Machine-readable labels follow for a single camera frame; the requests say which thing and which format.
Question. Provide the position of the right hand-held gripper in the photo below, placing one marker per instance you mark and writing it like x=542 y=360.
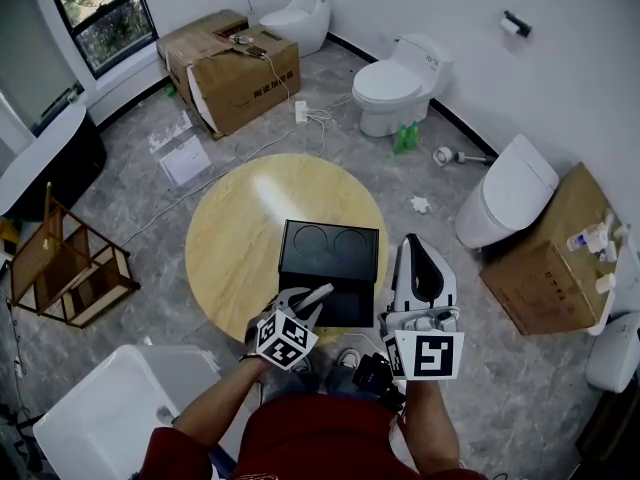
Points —
x=432 y=355

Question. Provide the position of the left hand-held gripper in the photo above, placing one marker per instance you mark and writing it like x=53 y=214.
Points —
x=285 y=340

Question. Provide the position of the black box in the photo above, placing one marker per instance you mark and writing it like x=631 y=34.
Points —
x=327 y=258

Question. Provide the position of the person's left forearm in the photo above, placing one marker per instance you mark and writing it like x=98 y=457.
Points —
x=220 y=405

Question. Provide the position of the person's right forearm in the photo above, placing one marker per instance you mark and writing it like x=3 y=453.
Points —
x=432 y=428

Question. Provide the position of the tall cardboard box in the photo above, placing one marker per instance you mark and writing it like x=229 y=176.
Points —
x=540 y=278

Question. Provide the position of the person's left hand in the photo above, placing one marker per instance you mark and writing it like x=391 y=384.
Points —
x=252 y=338

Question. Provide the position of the person's left shoe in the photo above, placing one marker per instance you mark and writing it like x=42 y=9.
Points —
x=302 y=365

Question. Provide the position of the person's shoe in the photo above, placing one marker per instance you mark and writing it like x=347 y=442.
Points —
x=348 y=358
x=302 y=365

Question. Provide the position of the person's right shoe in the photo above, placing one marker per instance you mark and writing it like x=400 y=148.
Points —
x=348 y=358

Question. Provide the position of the crumpled white paper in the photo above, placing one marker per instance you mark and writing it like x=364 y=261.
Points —
x=421 y=204

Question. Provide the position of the person's blue jeans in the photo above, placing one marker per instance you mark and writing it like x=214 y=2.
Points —
x=335 y=385

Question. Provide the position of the black waist device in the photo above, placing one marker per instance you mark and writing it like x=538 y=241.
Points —
x=372 y=375

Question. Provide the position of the round wooden table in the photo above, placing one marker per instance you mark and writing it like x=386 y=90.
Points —
x=235 y=228

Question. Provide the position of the white smart toilet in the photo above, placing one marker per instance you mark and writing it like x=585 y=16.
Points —
x=505 y=193

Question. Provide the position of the white handheld shower head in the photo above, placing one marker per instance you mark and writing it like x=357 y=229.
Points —
x=442 y=156

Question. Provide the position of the person's red shirt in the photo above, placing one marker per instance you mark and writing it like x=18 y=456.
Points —
x=320 y=443

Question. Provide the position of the clear bottle blue label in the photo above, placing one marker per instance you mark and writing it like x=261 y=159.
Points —
x=580 y=239

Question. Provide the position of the grey stone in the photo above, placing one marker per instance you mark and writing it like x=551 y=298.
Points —
x=166 y=414

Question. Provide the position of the dark blue towel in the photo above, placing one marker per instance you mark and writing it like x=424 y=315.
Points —
x=222 y=463

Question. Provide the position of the white toilet paper roll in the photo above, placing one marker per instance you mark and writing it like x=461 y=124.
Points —
x=605 y=283
x=607 y=253

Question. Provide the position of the white paper sheet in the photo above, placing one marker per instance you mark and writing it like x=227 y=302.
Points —
x=185 y=160

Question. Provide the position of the white toilet with tank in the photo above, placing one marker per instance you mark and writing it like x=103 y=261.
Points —
x=390 y=88

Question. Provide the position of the white toilet with black trim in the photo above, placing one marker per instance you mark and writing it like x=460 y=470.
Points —
x=617 y=353

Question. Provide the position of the white rectangular bathtub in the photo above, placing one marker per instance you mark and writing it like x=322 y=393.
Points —
x=110 y=418

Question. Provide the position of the cardboard boxes near window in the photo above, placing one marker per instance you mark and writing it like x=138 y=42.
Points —
x=250 y=88

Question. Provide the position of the wooden shelf rack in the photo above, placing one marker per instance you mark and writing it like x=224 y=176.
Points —
x=70 y=273

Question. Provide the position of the dark wooden cabinet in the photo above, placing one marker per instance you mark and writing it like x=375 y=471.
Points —
x=615 y=443

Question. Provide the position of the small green bottle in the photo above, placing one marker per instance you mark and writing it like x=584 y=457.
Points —
x=171 y=89

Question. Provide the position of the clear plastic bottle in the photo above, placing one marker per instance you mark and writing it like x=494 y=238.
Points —
x=241 y=40

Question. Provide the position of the black toilet paper holder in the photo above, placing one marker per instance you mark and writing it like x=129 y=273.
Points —
x=515 y=23

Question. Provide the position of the black oval bathtub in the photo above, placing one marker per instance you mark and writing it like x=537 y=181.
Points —
x=55 y=163

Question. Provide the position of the egg-shaped white toilet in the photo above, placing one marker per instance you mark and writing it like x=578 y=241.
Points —
x=295 y=20

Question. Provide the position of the yellow container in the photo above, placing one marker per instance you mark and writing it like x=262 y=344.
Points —
x=7 y=233

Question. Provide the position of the small glass cup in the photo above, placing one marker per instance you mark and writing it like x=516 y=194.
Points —
x=73 y=97

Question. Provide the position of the black framed window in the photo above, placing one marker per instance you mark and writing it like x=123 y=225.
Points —
x=105 y=18

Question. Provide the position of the grey roller blind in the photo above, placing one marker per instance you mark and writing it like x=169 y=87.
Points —
x=30 y=43

